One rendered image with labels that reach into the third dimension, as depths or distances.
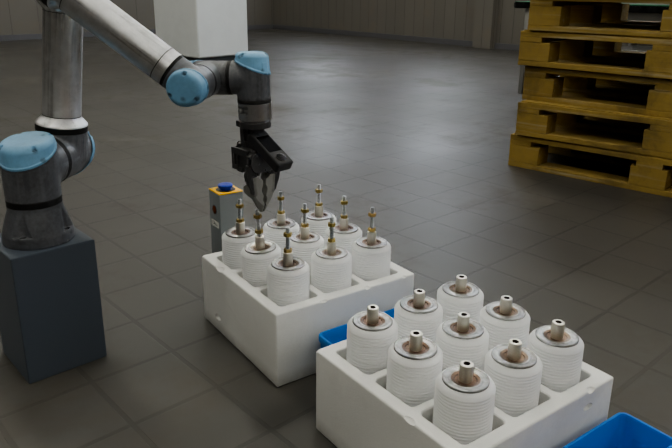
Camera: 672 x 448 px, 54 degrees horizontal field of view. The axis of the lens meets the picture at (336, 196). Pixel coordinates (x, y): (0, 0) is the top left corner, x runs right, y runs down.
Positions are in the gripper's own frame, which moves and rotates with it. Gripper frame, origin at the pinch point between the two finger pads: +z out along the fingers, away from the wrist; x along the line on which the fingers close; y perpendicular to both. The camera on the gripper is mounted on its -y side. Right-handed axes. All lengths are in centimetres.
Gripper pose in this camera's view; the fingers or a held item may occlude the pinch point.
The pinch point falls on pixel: (264, 206)
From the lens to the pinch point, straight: 156.3
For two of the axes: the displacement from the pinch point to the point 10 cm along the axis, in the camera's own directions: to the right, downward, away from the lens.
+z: 0.1, 9.5, 3.1
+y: -6.7, -2.2, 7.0
